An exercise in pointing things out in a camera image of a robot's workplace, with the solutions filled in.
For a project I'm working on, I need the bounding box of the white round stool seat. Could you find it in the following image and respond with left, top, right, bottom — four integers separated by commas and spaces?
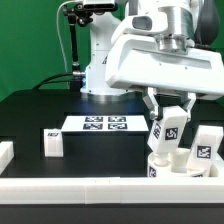
147, 148, 224, 178

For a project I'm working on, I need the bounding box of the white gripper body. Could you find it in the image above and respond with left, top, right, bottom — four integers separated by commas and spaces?
105, 6, 224, 99

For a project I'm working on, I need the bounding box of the white U-shaped fence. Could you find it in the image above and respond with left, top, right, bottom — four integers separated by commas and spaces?
0, 141, 224, 204

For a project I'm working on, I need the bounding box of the white marker sheet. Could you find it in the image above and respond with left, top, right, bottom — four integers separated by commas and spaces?
61, 115, 148, 132

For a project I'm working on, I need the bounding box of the white cable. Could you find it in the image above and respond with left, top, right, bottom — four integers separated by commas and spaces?
55, 0, 81, 74

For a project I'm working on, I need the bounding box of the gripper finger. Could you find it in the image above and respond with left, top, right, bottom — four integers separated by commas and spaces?
181, 92, 196, 121
142, 87, 163, 121

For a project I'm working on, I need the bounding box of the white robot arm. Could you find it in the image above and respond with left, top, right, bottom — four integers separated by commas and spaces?
83, 0, 224, 120

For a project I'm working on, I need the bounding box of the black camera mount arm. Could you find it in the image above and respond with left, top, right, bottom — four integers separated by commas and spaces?
63, 3, 93, 76

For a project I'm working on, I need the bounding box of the black cable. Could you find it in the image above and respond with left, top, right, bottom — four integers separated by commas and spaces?
32, 72, 86, 91

